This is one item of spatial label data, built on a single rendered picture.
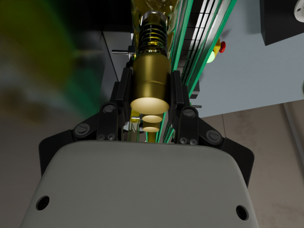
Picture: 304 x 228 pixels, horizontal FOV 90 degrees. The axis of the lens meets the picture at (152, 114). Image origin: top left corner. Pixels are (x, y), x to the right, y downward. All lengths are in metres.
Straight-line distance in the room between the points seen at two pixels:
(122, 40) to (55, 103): 0.33
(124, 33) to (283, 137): 2.73
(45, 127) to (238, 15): 0.62
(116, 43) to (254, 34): 0.50
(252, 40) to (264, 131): 2.31
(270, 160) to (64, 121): 2.79
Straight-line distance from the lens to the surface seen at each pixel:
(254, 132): 2.95
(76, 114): 0.27
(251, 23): 0.69
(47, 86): 0.21
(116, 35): 0.50
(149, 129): 0.30
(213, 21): 0.43
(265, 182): 2.85
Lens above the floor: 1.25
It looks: 23 degrees down
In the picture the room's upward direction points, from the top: 177 degrees counter-clockwise
